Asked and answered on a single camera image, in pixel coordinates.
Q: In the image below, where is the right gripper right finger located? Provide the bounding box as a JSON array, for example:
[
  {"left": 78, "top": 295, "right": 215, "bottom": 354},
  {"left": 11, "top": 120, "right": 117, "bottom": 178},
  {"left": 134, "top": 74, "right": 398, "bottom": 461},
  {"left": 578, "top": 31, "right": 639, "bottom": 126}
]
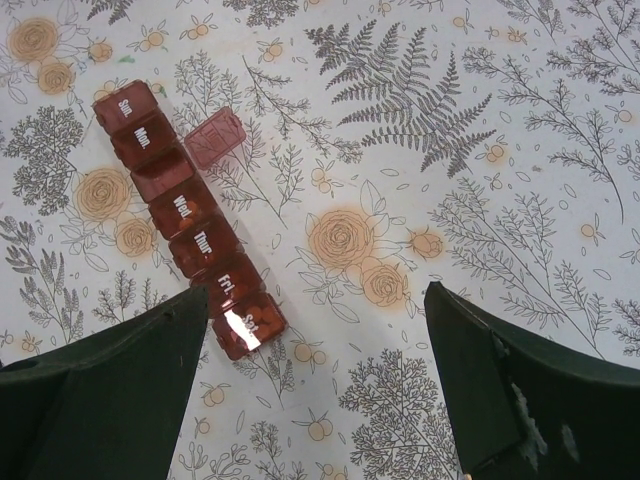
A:
[{"left": 424, "top": 282, "right": 639, "bottom": 479}]

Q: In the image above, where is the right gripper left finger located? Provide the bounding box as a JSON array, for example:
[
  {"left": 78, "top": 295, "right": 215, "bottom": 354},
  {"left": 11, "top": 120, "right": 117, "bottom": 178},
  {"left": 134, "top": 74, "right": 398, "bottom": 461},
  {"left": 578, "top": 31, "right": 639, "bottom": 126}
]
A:
[{"left": 1, "top": 287, "right": 208, "bottom": 479}]

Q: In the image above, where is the red weekly pill organizer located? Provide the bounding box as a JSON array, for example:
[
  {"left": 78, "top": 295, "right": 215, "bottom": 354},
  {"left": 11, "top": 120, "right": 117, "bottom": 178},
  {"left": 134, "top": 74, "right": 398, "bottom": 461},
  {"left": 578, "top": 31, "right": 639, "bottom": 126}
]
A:
[{"left": 93, "top": 80, "right": 287, "bottom": 361}]

